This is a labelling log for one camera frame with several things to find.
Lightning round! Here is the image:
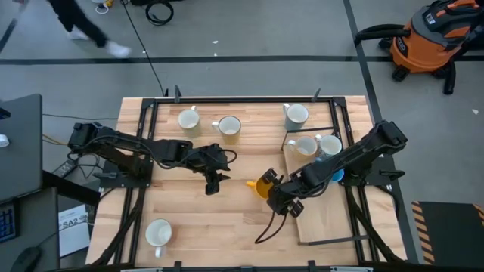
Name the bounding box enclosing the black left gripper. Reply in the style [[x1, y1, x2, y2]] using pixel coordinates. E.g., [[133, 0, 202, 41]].
[[203, 164, 232, 196]]

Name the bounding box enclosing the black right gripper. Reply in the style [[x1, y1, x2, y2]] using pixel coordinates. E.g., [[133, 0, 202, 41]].
[[262, 168, 306, 219]]

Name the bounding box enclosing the yellow faceted mug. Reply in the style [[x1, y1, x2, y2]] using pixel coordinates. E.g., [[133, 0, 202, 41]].
[[245, 177, 274, 200]]

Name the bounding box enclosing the yellow dotted mug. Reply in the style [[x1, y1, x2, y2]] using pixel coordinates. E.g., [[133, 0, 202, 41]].
[[286, 134, 319, 159]]

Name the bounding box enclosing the olive green mug white handle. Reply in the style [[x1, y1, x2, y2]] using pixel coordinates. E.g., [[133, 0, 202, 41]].
[[177, 105, 203, 139]]

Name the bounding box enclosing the blue patterned white mug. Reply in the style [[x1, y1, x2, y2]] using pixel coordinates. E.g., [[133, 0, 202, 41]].
[[313, 134, 343, 162]]

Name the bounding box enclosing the large white mug brown rim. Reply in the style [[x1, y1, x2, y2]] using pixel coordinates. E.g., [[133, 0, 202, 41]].
[[144, 218, 175, 259]]

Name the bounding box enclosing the black power adapter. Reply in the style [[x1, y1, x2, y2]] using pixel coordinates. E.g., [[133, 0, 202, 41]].
[[51, 159, 79, 178]]

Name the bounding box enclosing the white printed paper sheet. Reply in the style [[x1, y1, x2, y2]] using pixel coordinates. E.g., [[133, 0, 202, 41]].
[[57, 203, 92, 258]]

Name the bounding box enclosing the black hazard striped mat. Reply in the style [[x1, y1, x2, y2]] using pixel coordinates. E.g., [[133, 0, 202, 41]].
[[411, 199, 484, 265]]

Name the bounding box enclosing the orange shop vacuum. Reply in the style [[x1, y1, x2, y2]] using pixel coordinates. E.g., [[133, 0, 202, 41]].
[[377, 0, 484, 95]]

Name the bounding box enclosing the dark grey desk panel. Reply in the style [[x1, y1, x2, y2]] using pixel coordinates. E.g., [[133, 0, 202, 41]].
[[0, 93, 43, 203]]

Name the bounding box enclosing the black computer mouse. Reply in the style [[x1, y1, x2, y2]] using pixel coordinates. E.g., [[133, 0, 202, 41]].
[[10, 246, 42, 272]]

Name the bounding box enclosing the person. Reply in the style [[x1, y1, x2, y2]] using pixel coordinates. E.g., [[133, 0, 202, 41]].
[[45, 0, 133, 60]]

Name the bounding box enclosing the black keyboard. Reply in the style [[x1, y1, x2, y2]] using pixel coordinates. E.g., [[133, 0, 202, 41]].
[[0, 199, 20, 243]]

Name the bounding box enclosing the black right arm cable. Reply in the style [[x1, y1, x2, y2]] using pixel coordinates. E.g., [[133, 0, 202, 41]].
[[253, 211, 289, 245]]

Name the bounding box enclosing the mustard mug white handle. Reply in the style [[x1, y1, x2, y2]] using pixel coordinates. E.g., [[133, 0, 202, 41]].
[[210, 115, 243, 145]]

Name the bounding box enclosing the black table frame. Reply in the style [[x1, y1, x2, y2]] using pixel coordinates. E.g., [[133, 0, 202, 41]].
[[90, 85, 408, 272]]

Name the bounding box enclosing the grey mug white handle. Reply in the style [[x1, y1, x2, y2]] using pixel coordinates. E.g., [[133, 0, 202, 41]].
[[282, 102, 310, 131]]

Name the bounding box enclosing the long black floor cable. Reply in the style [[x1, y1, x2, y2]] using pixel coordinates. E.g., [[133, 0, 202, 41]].
[[119, 0, 167, 96]]

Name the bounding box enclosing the thin black floor cable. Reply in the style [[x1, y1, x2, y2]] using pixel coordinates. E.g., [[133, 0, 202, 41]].
[[42, 113, 119, 122]]

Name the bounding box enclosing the coiled black cable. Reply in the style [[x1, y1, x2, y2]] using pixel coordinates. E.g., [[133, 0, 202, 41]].
[[144, 0, 175, 26]]

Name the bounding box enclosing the yellow floor cable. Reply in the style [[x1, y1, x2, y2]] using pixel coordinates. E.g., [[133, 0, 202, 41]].
[[42, 134, 71, 148]]

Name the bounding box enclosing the black vacuum hose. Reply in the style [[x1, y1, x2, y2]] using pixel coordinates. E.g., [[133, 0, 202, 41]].
[[354, 23, 411, 46]]

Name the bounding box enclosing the white cord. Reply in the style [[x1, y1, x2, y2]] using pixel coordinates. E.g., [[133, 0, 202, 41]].
[[90, 0, 110, 15]]

